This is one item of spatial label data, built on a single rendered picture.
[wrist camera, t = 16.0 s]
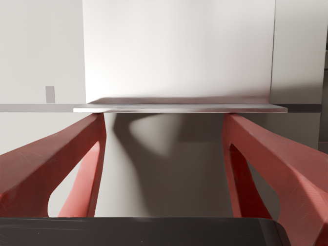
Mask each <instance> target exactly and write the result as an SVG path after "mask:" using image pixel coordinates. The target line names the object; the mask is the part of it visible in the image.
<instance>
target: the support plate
mask: <svg viewBox="0 0 328 246"><path fill-rule="evenodd" d="M327 30H328V0H275V15H274V33H273V51H272V69H271V87H270V104H321V103H322V91H323V79H324V67H325V54H326V42H327ZM45 86H54V93H55V104H86V99H85V72H84V46H83V21H82V0H0V104H47V103H46V91H45ZM90 114H92V113H74V112H0V155H1V154H4V153H6V152H9V151H11V150H14V149H16V148H19V147H21V146H24V145H26V144H29V143H32V142H34V141H37V140H39V139H42V138H44V137H47V136H49V135H52V134H54V133H57V132H59V131H61V130H63V129H65V128H67V127H68V126H70V125H72V124H74V123H76V122H77V121H79V120H81V119H83V118H85V117H86V116H88V115H90ZM237 114H239V115H240V116H242V117H244V118H246V119H248V120H250V121H251V122H253V123H255V124H257V125H259V126H261V127H262V128H264V129H266V130H268V131H270V132H273V133H275V134H277V135H280V136H283V137H285V138H288V139H290V140H293V141H295V142H298V143H300V144H303V145H306V146H308V147H311V148H313V149H316V150H318V140H319V127H320V115H321V113H237ZM104 120H105V127H106V134H107V138H106V147H105V155H104V163H103V171H102V178H101V184H100V189H99V194H98V200H97V205H96V211H95V216H94V217H234V215H233V210H232V204H231V199H230V193H229V188H228V183H227V177H226V169H225V162H224V154H223V145H222V127H223V120H224V113H104ZM247 163H248V166H249V169H250V172H251V175H252V177H253V180H254V183H255V186H256V188H257V190H258V193H259V195H260V197H261V198H262V200H263V202H264V204H265V206H266V208H267V209H268V211H269V213H270V215H271V217H272V219H273V220H274V221H276V222H277V221H278V218H279V216H280V211H281V207H280V200H279V197H278V195H277V193H276V192H275V191H274V190H273V188H272V187H271V186H270V185H269V184H268V183H267V182H266V181H265V179H264V178H263V177H262V176H261V175H260V174H259V173H258V171H257V170H256V169H255V168H254V167H253V166H252V165H251V163H250V162H249V161H248V160H247ZM80 164H81V161H80V162H79V163H78V164H77V165H76V166H75V167H74V169H73V170H72V171H71V172H70V173H69V174H68V175H67V177H66V178H65V179H64V180H63V181H62V182H61V183H60V185H59V186H58V187H57V188H56V189H55V190H54V191H53V193H52V194H51V196H50V198H49V203H48V215H49V217H57V215H58V214H59V212H60V210H61V208H62V206H63V205H64V203H65V201H66V199H67V197H68V195H69V193H70V191H71V189H72V186H73V184H74V181H75V178H76V175H77V173H78V170H79V167H80Z"/></svg>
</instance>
